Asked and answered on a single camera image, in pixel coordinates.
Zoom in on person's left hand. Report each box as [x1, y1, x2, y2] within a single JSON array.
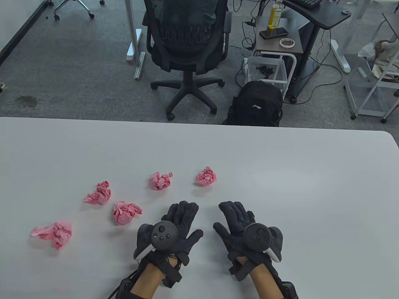
[[162, 201, 204, 266]]

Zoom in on person's right hand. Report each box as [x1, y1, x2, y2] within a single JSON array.
[[213, 201, 269, 265]]

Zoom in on pink wrinkled paper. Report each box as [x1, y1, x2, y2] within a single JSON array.
[[148, 171, 174, 191], [112, 201, 143, 226], [30, 221, 73, 250], [196, 167, 217, 187], [84, 180, 112, 205]]

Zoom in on person's left forearm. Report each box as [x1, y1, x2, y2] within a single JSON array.
[[129, 260, 170, 299]]

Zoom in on person's right forearm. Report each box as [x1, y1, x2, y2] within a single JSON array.
[[235, 255, 276, 299]]

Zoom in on black left hand controller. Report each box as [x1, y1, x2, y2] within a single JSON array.
[[133, 221, 179, 261]]

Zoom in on black hand controller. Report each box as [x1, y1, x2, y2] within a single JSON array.
[[243, 223, 284, 262], [133, 221, 179, 261]]

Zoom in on black right hand controller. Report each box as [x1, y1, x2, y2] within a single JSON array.
[[243, 223, 284, 262]]

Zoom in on black backpack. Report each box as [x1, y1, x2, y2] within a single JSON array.
[[221, 80, 283, 127]]

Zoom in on small black gadget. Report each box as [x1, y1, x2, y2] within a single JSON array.
[[256, 65, 275, 78]]

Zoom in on black mesh office chair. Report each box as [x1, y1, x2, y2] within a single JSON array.
[[142, 0, 233, 121]]

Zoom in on white wheeled shelf cart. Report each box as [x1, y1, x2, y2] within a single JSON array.
[[344, 12, 399, 123]]

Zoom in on black smartphone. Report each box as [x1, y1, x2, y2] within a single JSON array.
[[259, 27, 289, 40]]

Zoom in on white desk leg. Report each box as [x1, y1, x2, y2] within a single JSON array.
[[330, 0, 373, 74], [125, 0, 146, 80]]

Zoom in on yellow liquid bottle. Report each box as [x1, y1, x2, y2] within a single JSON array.
[[268, 0, 283, 30]]

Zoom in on beige cloth bundle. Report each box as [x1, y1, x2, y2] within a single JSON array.
[[358, 39, 399, 81]]

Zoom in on black standing desk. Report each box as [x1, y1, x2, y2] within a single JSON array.
[[282, 0, 352, 105]]

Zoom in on black keyboard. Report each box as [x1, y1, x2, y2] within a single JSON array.
[[293, 0, 323, 8]]

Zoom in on chrome base office chair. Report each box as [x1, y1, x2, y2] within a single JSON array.
[[53, 0, 105, 21]]

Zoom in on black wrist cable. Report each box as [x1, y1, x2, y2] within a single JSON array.
[[109, 270, 138, 299]]

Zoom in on grey side table white frame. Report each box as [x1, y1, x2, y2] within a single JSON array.
[[246, 16, 304, 98]]

